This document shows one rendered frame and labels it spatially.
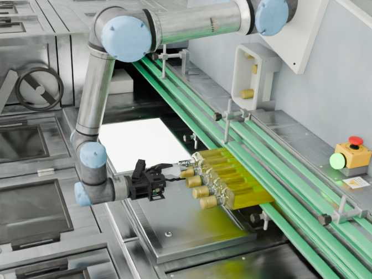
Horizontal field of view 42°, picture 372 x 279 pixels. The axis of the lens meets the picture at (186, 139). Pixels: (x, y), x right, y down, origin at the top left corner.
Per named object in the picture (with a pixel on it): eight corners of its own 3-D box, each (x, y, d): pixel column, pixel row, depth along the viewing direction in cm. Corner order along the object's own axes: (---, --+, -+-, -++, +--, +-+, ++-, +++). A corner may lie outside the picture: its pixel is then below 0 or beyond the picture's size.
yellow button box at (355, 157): (351, 160, 143) (331, 164, 141) (357, 138, 140) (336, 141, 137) (367, 172, 138) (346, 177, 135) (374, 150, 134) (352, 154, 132)
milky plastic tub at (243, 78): (249, 96, 193) (230, 98, 190) (257, 41, 183) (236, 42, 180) (273, 114, 179) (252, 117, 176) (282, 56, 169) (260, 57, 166)
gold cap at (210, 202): (211, 195, 150) (198, 197, 148) (216, 195, 147) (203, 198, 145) (213, 206, 150) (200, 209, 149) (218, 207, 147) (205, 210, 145)
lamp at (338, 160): (334, 163, 139) (326, 164, 138) (337, 149, 137) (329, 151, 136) (345, 171, 136) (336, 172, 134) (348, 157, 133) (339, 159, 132)
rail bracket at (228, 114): (241, 138, 177) (210, 143, 172) (246, 95, 169) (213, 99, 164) (245, 141, 174) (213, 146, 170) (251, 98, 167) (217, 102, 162)
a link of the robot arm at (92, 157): (74, 137, 146) (76, 169, 151) (82, 155, 137) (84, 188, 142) (100, 134, 148) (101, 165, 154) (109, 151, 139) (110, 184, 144)
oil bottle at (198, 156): (242, 156, 179) (188, 165, 172) (243, 143, 177) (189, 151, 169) (249, 164, 175) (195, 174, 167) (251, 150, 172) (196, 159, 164)
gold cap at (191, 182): (196, 182, 160) (184, 185, 158) (197, 173, 158) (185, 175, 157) (201, 188, 157) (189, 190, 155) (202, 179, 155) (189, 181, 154)
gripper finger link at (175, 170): (192, 176, 156) (166, 184, 153) (186, 166, 161) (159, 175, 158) (192, 168, 154) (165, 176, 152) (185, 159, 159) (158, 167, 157)
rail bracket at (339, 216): (358, 210, 125) (315, 220, 120) (365, 186, 121) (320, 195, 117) (369, 218, 122) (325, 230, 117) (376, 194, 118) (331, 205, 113)
